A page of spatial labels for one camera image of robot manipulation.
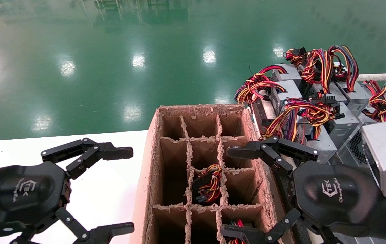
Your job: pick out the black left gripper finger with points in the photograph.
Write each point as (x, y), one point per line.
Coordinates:
(111, 153)
(115, 231)

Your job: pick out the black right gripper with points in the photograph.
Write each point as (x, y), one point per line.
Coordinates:
(335, 193)

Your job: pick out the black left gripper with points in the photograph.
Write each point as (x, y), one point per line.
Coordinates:
(17, 196)

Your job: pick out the power supply in bottom cell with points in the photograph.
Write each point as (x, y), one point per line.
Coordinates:
(237, 223)

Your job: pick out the power supply in cell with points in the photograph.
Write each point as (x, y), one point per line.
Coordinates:
(237, 223)
(210, 184)

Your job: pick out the black conveyor edge strip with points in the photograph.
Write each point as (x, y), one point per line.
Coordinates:
(282, 189)

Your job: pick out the power supply in middle cell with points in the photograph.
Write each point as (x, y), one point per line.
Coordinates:
(210, 184)

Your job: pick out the brown cardboard box with dividers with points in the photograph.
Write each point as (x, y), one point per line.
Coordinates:
(169, 220)

